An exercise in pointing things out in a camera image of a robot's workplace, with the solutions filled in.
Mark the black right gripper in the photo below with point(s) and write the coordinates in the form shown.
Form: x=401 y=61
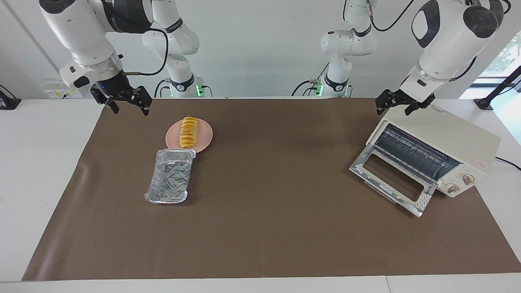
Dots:
x=116 y=87

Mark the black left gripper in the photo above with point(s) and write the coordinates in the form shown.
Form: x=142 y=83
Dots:
x=401 y=99

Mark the yellow sliced bread loaf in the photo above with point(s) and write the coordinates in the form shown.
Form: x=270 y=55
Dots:
x=188 y=132

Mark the aluminium foil tray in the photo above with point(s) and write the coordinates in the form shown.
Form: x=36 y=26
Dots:
x=169 y=179

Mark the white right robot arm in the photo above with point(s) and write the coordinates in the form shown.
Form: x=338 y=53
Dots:
x=77 y=28

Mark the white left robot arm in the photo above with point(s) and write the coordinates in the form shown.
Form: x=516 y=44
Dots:
x=447 y=40

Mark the cream toaster oven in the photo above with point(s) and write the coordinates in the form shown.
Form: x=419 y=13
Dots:
x=447 y=134

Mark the silver glass oven door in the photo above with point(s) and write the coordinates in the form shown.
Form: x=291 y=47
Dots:
x=423 y=201

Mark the beige oven knob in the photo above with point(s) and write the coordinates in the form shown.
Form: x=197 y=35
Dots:
x=452 y=189
x=468 y=179

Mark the pink round plate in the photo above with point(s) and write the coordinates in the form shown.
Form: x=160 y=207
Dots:
x=204 y=134

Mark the black desk clamp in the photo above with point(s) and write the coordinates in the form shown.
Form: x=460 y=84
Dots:
x=8 y=102

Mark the window with green outdoors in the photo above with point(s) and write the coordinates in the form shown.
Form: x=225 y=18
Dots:
x=508 y=53

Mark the brown table mat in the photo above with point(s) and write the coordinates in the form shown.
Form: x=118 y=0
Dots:
x=285 y=244

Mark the white wall socket box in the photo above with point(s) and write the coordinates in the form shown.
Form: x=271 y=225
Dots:
x=53 y=91

